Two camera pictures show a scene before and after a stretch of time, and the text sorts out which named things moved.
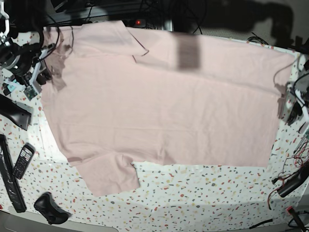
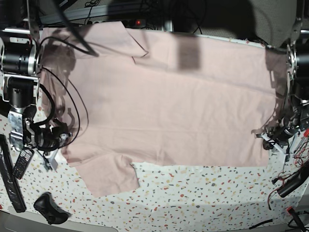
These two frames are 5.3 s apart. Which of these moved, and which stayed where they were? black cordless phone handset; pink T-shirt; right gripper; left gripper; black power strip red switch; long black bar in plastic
Moved: left gripper; right gripper
Stayed: long black bar in plastic; pink T-shirt; black power strip red switch; black cordless phone handset
